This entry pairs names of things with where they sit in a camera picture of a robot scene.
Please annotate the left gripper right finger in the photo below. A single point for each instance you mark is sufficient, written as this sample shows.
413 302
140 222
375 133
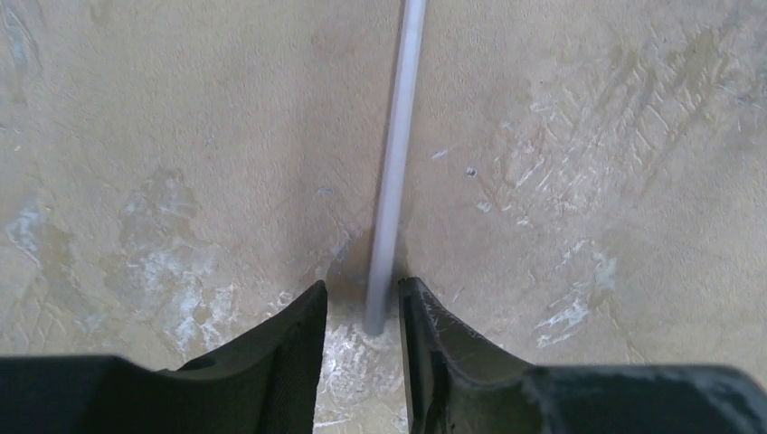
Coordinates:
457 381

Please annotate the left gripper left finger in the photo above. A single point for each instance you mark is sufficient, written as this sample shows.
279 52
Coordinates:
263 381

